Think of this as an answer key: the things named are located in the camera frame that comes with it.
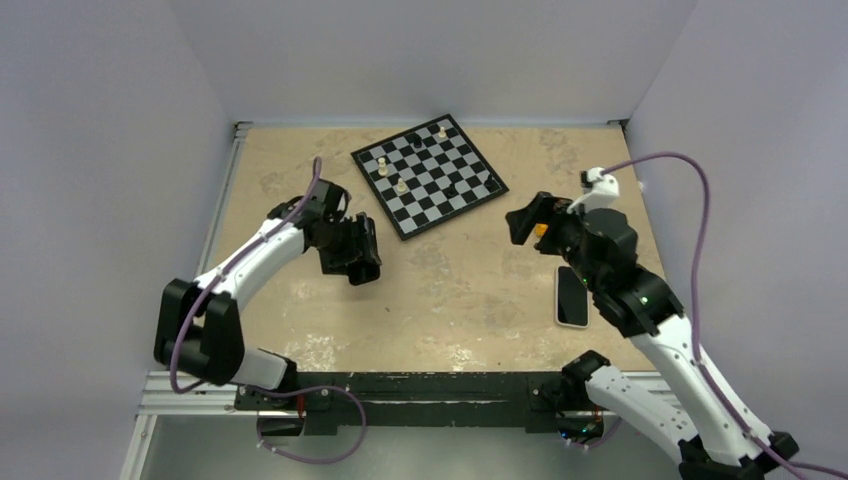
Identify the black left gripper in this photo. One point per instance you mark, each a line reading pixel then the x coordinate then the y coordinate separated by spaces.
pixel 358 247

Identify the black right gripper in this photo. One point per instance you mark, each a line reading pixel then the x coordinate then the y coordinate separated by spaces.
pixel 521 221

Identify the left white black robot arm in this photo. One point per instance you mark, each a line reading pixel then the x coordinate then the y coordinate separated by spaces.
pixel 199 329

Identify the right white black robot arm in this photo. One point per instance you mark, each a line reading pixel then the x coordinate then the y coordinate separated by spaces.
pixel 711 434

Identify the phone in white case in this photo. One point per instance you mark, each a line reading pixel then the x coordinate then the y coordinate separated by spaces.
pixel 571 300

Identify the black white chessboard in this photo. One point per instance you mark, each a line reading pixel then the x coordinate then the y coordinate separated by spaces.
pixel 428 171

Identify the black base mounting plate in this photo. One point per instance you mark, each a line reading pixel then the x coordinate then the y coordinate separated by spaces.
pixel 537 402

